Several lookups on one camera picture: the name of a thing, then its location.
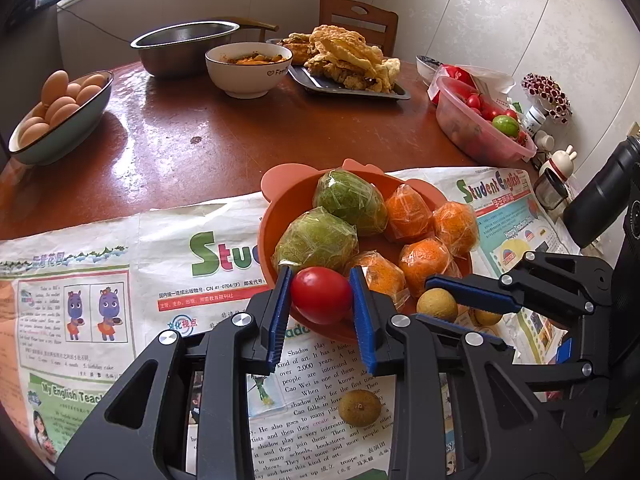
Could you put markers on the mandarin orange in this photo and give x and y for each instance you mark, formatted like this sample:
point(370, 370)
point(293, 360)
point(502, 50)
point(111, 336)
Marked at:
point(407, 212)
point(427, 265)
point(382, 272)
point(455, 227)

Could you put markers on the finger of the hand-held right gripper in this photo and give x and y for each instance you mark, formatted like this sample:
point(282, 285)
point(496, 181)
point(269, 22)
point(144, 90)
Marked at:
point(475, 292)
point(450, 327)

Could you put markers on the small white bottle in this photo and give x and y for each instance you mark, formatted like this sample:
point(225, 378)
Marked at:
point(544, 140)

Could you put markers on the small green fruit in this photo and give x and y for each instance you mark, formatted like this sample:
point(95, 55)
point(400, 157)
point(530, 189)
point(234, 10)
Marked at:
point(505, 125)

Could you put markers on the large colourful newspaper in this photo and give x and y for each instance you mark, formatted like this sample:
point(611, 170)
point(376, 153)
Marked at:
point(150, 240)

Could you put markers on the orange bear-shaped bowl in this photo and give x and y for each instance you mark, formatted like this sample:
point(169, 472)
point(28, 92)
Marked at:
point(287, 210)

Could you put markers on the red packet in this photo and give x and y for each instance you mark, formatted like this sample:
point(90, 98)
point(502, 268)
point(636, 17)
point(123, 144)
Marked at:
point(457, 75)

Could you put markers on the brown longan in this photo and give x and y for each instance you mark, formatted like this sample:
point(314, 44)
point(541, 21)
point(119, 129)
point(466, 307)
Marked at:
point(487, 317)
point(360, 407)
point(436, 305)

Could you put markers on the white paper bag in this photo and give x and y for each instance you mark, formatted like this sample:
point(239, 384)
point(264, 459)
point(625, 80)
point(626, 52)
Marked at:
point(492, 82)

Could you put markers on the small colourful newspaper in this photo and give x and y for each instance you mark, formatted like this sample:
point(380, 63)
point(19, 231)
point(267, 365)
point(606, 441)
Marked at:
point(500, 195)

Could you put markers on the brown wooden chair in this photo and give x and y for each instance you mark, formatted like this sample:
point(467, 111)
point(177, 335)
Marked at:
point(332, 15)

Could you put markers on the teal enamel bowl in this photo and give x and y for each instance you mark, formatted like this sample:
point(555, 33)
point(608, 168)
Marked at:
point(75, 130)

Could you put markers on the white rabbit figurine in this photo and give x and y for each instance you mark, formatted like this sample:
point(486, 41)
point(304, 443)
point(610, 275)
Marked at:
point(560, 162)

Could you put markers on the small blue white bowl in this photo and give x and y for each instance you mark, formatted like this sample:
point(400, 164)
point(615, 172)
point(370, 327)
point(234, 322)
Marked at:
point(426, 67)

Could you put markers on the green cloth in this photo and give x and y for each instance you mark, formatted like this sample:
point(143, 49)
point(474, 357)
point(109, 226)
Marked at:
point(615, 435)

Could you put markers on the grey metal tray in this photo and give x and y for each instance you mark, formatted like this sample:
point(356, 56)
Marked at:
point(320, 85)

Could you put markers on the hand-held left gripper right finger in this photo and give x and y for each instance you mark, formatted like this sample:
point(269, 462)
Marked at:
point(362, 320)

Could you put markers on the red white decorative flower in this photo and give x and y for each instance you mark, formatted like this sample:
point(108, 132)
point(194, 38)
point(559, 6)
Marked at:
point(547, 95)

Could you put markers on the glass cup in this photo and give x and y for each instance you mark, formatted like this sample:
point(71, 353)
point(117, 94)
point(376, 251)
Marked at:
point(550, 190)

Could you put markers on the white ceramic bowl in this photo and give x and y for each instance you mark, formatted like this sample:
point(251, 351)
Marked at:
point(247, 82)

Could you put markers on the green citrus fruit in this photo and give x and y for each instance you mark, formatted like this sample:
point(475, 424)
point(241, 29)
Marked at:
point(316, 240)
point(350, 202)

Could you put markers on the white medicine bottle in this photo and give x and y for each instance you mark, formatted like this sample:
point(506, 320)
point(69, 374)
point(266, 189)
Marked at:
point(532, 119)

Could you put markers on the red cherry tomato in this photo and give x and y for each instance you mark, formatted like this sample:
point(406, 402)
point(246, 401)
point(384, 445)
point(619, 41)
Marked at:
point(321, 294)

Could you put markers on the pile of fried food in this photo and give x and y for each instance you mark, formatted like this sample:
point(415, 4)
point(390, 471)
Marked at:
point(345, 57)

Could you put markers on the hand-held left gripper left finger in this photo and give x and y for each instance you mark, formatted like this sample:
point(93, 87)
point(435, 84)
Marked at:
point(277, 310)

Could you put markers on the pile of brown eggs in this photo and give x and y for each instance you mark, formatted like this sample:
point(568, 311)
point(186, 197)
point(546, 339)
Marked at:
point(55, 105)

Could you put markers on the black insulated bottle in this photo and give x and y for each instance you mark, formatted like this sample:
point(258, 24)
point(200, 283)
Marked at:
point(600, 200)

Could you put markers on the stainless steel bowl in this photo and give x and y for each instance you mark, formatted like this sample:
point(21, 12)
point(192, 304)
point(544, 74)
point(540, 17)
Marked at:
point(170, 60)

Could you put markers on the curved wooden chair back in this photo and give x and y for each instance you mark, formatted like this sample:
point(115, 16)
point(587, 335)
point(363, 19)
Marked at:
point(260, 23)

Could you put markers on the pink plastic container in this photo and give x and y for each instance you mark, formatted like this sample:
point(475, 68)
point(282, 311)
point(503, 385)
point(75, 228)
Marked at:
point(465, 135)

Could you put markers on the pile of small tomatoes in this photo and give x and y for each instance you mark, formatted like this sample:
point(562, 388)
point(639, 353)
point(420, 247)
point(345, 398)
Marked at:
point(475, 105)

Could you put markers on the orange cooked food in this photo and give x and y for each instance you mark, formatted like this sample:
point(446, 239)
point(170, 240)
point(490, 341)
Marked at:
point(250, 57)

